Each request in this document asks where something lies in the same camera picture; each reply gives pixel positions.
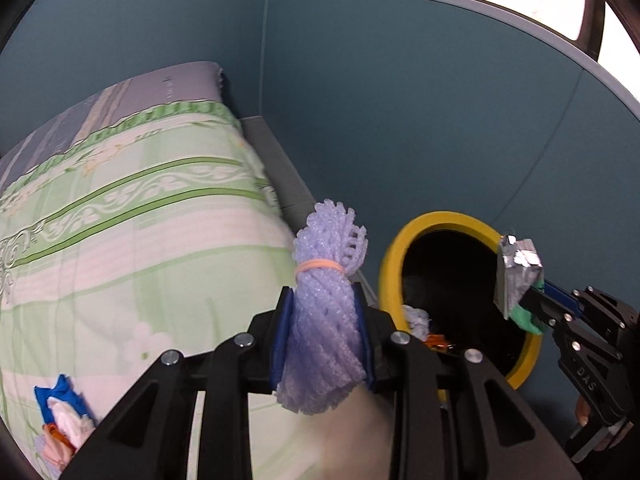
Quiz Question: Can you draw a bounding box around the orange snack wrapper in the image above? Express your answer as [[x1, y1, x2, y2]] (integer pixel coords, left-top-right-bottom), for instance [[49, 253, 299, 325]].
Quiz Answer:
[[425, 334, 456, 356]]

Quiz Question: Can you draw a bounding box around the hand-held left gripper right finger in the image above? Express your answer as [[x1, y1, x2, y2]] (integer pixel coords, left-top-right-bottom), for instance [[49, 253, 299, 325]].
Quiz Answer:
[[350, 282, 583, 480]]

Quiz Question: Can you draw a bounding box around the purple foam net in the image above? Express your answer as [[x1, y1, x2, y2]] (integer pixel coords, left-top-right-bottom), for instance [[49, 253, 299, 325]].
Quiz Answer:
[[275, 200, 368, 415], [402, 305, 432, 341]]

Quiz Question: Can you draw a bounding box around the white tissue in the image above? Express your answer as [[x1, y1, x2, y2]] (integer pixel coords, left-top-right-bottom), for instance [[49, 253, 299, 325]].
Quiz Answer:
[[47, 397, 96, 451]]

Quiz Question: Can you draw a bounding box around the yellow-rimmed brown trash bin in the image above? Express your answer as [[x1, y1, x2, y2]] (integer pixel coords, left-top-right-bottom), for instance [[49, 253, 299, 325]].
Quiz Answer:
[[377, 211, 543, 406]]

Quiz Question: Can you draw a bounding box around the grey striped bedsheet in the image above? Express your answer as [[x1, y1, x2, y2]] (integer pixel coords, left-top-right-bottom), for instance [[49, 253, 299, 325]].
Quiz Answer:
[[0, 61, 225, 181]]

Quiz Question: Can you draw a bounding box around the pink foam net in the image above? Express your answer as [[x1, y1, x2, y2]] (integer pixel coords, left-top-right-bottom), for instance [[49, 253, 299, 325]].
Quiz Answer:
[[32, 432, 76, 473]]

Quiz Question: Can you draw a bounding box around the grey bed frame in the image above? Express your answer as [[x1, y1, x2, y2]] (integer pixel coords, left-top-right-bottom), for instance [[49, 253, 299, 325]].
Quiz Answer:
[[239, 116, 376, 306]]

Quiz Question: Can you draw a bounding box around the orange rubber band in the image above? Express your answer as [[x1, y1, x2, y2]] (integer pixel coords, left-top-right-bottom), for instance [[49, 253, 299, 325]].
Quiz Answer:
[[294, 259, 346, 281]]

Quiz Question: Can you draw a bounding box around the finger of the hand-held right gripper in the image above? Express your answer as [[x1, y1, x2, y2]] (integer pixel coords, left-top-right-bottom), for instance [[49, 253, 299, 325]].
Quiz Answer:
[[542, 280, 608, 316], [520, 287, 581, 350]]

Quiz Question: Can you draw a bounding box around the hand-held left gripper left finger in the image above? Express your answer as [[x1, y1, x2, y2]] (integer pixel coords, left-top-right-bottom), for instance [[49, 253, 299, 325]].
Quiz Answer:
[[60, 285, 301, 480]]

